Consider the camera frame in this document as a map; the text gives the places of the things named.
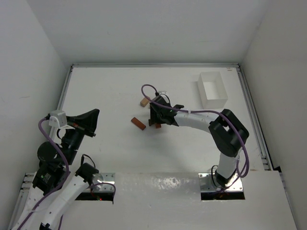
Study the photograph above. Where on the light wood rectangular block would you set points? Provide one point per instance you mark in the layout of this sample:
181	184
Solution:
144	102

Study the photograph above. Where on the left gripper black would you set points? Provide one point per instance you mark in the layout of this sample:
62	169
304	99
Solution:
81	127

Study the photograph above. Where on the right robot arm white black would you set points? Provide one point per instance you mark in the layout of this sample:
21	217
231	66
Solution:
228	133

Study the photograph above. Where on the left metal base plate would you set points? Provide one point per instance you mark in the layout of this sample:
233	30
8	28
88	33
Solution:
104	182

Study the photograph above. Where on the aluminium frame rail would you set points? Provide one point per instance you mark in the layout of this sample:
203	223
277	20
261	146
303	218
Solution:
120	147

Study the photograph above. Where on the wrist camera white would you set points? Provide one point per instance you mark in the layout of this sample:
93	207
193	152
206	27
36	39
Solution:
57	119
162	92

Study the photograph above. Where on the metal base plate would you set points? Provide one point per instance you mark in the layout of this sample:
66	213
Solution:
104	182
207	186

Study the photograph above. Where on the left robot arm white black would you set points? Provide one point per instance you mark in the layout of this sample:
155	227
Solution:
64	136

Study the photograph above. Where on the red-brown rectangular block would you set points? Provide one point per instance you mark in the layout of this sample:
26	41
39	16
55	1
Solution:
157	125
138	123

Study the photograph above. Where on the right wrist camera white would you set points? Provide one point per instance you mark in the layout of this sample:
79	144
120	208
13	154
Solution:
162	92

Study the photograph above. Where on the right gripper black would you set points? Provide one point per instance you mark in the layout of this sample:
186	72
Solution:
156	115

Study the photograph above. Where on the white plastic box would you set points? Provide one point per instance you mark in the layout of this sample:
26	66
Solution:
212	90

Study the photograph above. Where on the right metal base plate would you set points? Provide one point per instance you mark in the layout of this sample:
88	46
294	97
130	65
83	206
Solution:
207	186

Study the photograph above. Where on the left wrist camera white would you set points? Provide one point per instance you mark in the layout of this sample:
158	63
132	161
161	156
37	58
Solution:
57	119

